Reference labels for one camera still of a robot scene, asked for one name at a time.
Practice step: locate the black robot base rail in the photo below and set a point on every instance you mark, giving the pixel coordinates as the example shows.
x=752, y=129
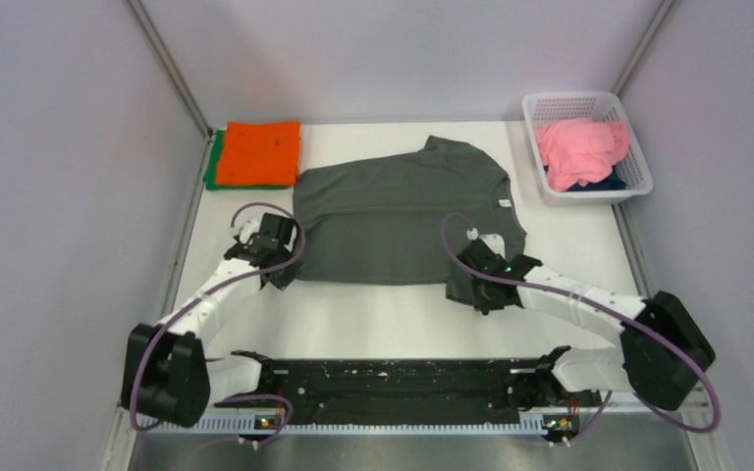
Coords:
x=414, y=392

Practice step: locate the folded orange t shirt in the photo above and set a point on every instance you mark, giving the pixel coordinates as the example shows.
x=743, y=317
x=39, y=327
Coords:
x=258, y=155

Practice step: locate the white slotted cable duct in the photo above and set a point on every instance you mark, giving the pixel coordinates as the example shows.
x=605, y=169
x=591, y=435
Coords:
x=255, y=424

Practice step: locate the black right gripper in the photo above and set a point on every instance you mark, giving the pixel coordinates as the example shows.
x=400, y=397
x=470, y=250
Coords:
x=483, y=303

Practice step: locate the folded green t shirt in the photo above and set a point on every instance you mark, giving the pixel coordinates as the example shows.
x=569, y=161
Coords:
x=214, y=156

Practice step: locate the navy blue t shirt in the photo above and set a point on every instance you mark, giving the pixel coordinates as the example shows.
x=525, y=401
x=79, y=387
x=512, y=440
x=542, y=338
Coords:
x=587, y=179

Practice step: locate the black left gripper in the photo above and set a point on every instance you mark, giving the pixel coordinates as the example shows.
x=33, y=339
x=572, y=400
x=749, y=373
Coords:
x=282, y=280

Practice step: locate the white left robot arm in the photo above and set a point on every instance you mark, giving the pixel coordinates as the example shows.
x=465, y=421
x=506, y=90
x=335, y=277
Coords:
x=167, y=375

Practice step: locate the pink t shirt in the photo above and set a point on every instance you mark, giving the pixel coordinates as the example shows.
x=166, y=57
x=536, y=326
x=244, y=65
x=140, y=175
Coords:
x=582, y=142

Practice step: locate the dark grey t shirt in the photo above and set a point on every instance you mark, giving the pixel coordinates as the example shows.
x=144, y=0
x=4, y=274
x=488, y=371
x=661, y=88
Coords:
x=378, y=221

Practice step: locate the white plastic laundry basket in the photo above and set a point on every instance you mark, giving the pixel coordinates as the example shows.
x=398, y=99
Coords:
x=544, y=108

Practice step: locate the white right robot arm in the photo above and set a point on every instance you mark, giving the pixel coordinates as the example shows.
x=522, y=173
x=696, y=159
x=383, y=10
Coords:
x=654, y=349

